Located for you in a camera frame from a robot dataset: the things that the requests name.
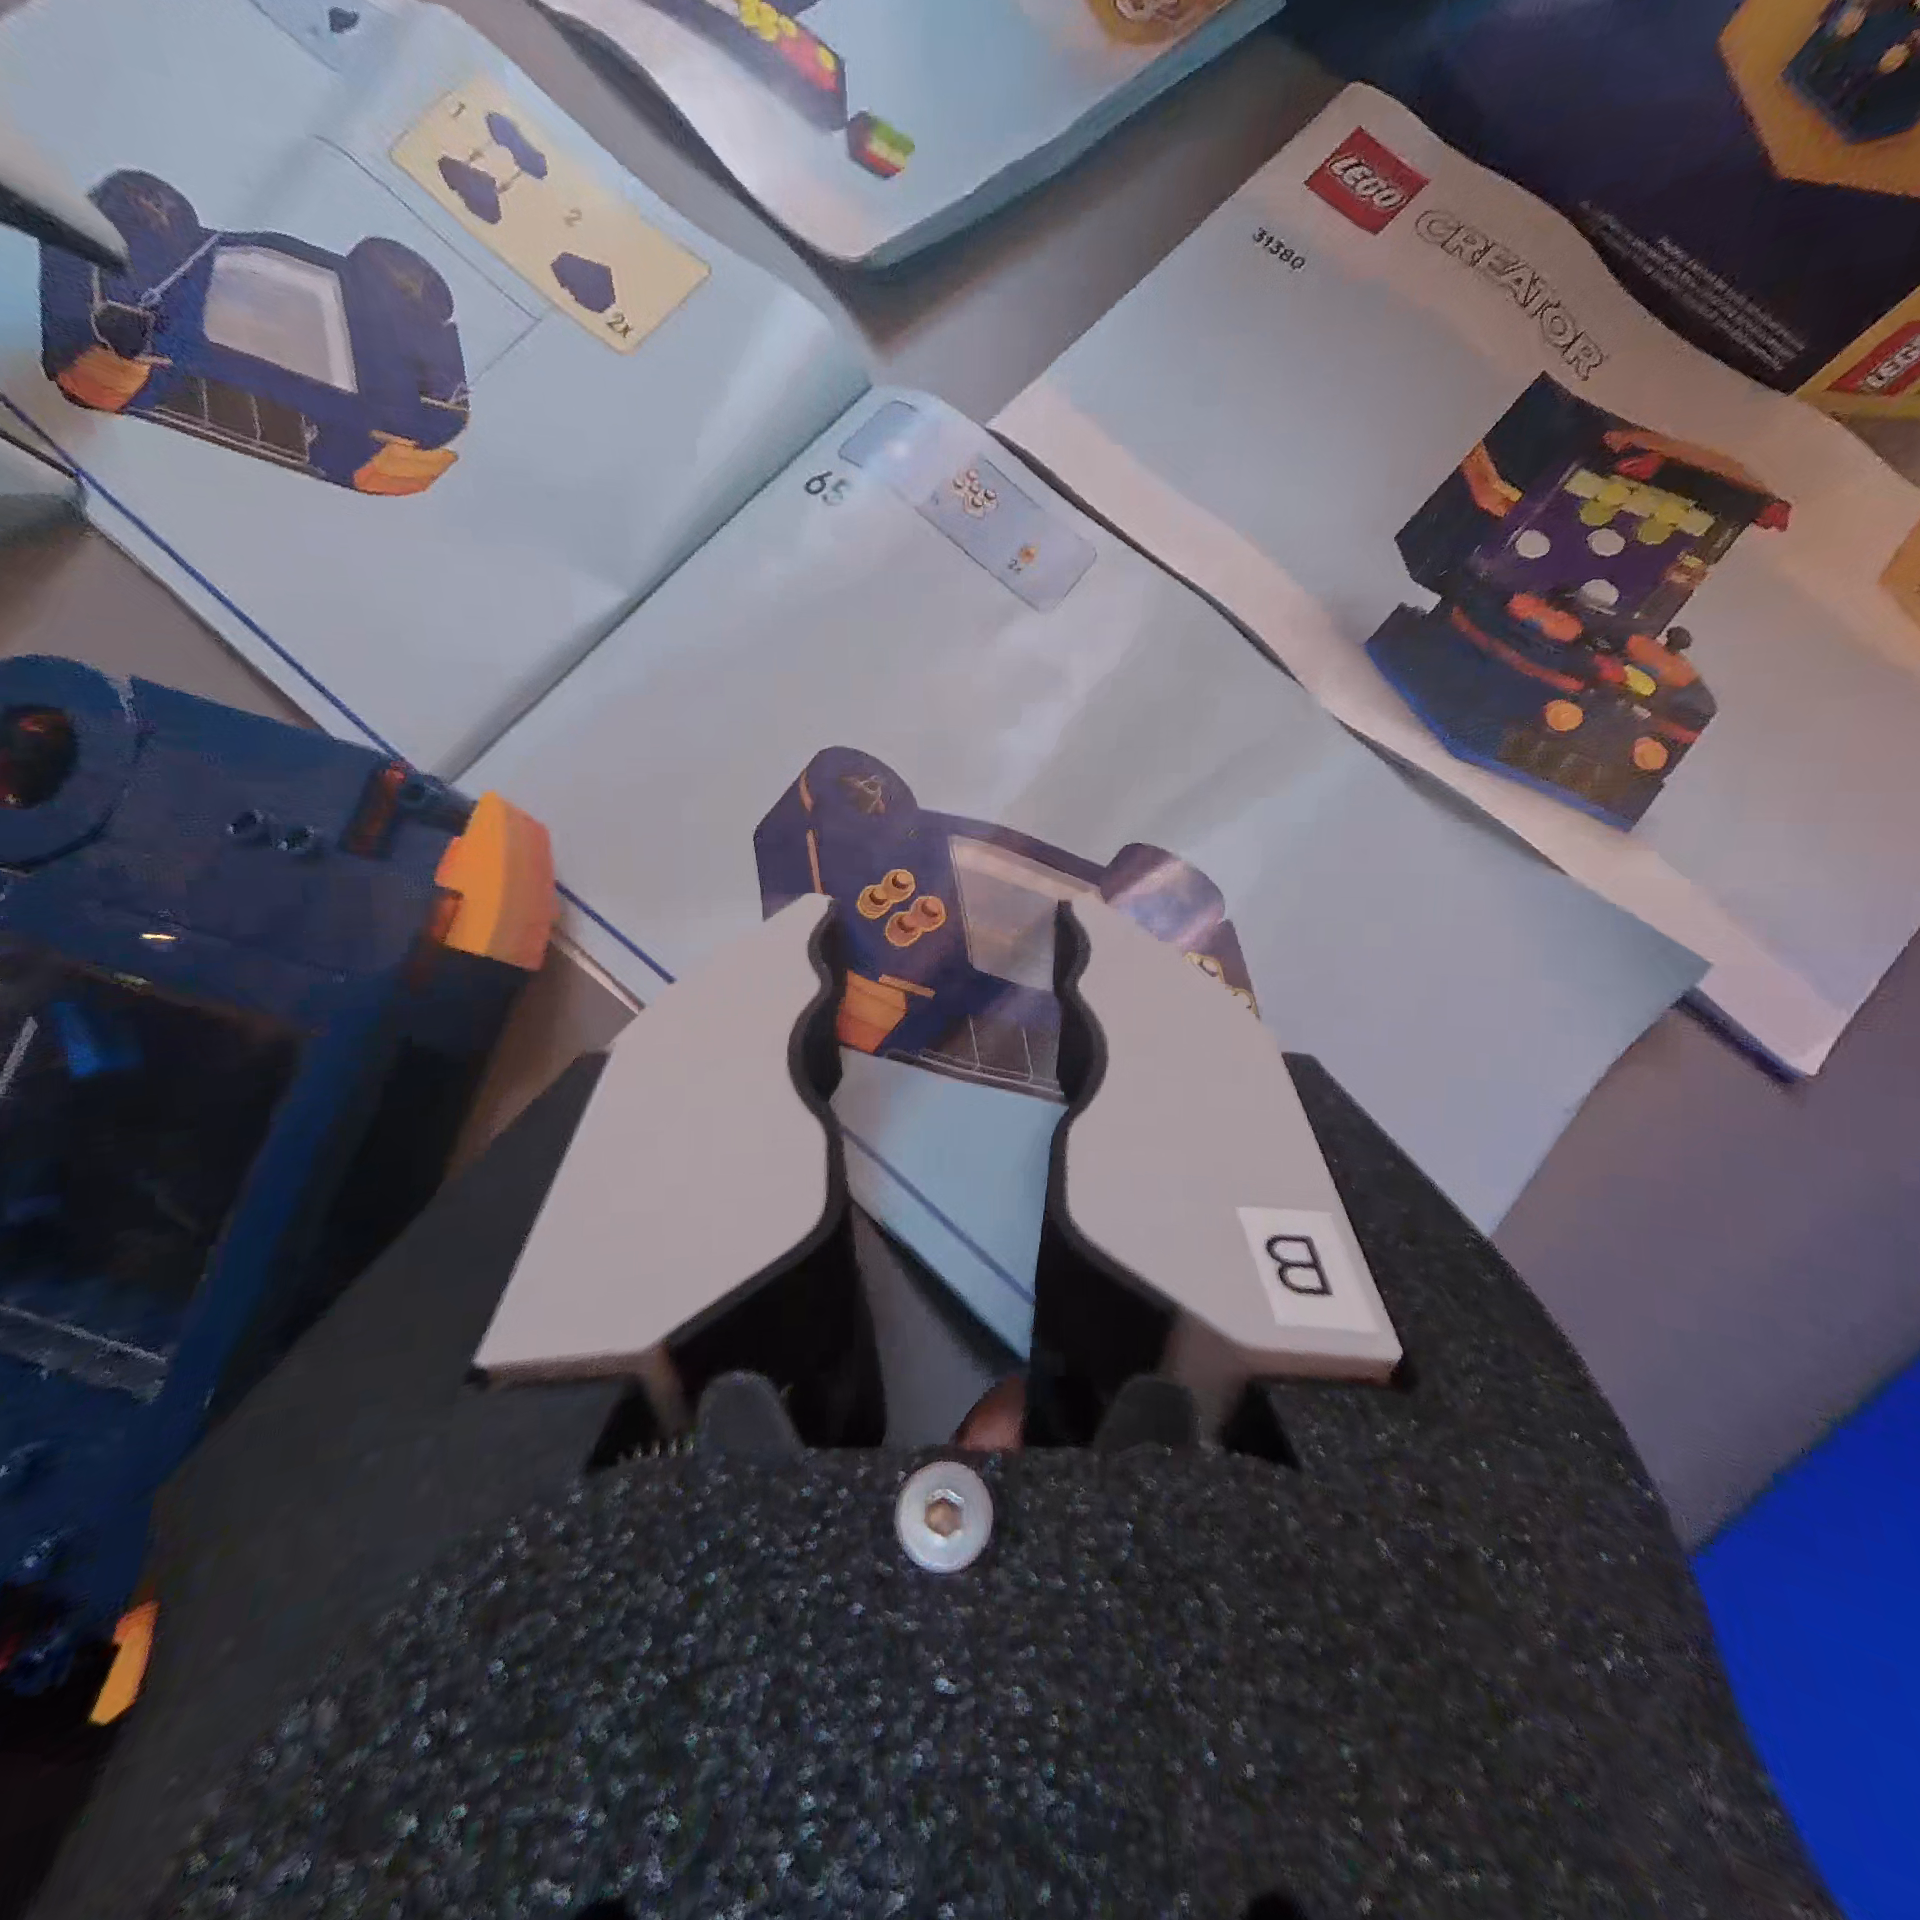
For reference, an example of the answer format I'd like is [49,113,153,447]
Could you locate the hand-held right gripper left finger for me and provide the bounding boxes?
[472,897,854,1391]

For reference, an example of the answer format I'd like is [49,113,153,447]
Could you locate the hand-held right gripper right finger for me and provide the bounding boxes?
[1046,897,1408,1391]

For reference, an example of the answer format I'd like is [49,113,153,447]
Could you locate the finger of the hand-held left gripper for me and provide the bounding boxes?
[0,123,133,274]

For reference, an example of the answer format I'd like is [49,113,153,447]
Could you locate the orange curved brick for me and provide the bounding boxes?
[430,790,562,977]

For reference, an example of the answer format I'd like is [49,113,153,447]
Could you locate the dark blue brick console model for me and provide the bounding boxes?
[0,649,562,1732]

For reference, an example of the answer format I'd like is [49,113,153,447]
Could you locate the arcade cover instruction booklet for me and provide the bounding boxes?
[986,77,1920,1085]

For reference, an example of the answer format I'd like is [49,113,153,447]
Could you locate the large blue plastic bin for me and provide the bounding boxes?
[1686,1354,1920,1920]

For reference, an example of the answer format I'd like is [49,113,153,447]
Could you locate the yellow blue brick set box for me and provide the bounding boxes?
[1287,0,1920,423]

